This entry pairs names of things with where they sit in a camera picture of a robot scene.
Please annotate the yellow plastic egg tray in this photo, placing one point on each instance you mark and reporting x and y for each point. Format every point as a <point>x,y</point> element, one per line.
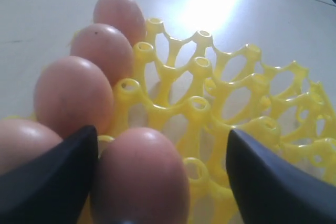
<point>199,95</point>

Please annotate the brown egg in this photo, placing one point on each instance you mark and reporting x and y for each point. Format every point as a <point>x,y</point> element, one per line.
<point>141,178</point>

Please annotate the brown egg placed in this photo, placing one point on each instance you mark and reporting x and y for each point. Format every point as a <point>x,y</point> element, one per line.
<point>107,48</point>
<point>22,140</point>
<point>73,92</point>

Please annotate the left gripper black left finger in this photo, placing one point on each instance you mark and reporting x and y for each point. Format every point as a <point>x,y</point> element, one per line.
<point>53,187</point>

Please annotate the brown egg corner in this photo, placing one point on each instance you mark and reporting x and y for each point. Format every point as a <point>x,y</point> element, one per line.
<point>124,15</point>

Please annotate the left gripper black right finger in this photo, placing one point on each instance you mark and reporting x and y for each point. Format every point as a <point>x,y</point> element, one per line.
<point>268,189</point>

